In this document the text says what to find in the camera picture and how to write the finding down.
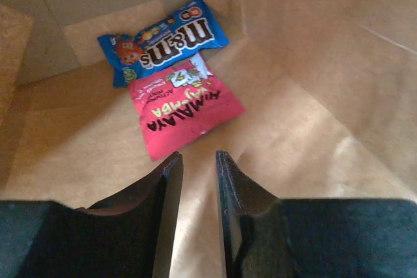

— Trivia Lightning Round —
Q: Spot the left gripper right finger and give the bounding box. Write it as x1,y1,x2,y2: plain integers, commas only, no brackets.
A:
216,150,416,277

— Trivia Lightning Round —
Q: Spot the blue candy packet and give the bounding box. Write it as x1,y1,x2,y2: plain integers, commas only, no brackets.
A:
97,0,229,88

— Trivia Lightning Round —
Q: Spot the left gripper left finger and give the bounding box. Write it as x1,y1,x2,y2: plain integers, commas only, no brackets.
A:
1,152,183,277

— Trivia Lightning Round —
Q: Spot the red snack bar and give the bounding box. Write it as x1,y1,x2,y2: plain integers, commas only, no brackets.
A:
128,53,245,161

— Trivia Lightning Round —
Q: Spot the brown paper bag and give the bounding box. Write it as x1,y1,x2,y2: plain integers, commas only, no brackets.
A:
1,0,416,277

